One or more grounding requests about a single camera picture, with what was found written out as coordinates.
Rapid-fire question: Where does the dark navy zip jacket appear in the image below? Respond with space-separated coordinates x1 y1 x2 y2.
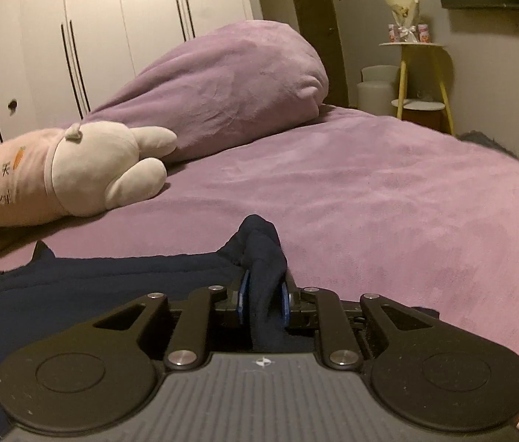
0 213 298 442

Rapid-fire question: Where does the purple bed sheet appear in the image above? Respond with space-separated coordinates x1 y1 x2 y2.
0 103 519 442

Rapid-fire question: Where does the pink long bunny plush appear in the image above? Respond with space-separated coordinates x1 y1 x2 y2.
0 121 177 229

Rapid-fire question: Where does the white round stool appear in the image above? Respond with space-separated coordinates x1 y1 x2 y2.
357 65 399 116

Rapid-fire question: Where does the yellow side table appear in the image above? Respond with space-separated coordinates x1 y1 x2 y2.
379 42 455 136

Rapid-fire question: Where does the white wardrobe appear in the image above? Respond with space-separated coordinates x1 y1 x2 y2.
0 0 261 143

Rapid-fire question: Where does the purple folded duvet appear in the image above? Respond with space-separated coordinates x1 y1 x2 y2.
86 20 328 164

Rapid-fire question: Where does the cream wrapped bouquet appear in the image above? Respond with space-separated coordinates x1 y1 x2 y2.
384 0 419 43

